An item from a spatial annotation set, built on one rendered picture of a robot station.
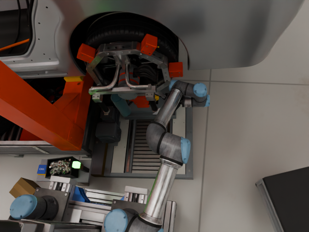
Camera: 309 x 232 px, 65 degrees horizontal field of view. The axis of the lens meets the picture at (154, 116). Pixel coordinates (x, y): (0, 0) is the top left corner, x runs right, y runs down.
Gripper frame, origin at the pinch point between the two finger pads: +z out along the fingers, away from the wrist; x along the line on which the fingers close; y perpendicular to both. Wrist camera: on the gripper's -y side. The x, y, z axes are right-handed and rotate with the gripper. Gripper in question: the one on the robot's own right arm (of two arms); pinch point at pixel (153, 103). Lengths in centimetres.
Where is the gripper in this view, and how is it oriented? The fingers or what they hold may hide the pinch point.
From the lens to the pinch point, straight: 156.3
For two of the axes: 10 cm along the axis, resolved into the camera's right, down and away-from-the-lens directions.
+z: -9.8, 0.2, 1.8
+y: -1.7, -4.2, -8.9
